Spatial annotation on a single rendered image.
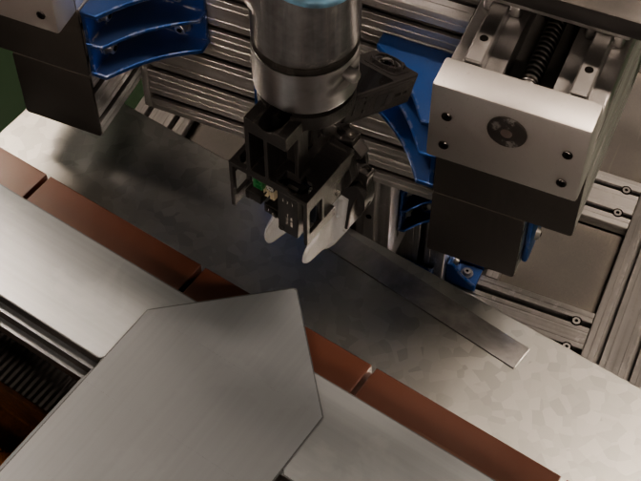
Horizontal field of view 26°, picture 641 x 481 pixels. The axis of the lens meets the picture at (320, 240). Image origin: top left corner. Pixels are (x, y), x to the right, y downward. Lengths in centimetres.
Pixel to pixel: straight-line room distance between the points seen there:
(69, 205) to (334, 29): 45
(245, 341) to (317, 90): 29
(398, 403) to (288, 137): 29
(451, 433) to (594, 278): 89
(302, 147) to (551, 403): 45
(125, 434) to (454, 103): 37
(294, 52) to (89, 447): 38
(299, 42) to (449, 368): 52
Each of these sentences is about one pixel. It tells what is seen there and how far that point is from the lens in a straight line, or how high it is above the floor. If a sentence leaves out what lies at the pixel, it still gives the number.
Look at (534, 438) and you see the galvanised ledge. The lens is 131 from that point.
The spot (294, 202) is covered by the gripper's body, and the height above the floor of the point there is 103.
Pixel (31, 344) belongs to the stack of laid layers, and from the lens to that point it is 120.
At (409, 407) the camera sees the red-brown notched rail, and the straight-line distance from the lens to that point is 115.
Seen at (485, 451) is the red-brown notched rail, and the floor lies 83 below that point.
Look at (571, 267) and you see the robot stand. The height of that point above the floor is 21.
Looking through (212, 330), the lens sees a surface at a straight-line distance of 116.
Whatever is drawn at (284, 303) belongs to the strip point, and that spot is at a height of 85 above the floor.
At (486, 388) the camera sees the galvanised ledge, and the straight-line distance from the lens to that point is 133.
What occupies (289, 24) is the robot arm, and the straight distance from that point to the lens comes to 89.
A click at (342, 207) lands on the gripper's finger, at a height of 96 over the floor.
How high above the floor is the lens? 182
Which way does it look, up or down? 54 degrees down
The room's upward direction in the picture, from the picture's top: straight up
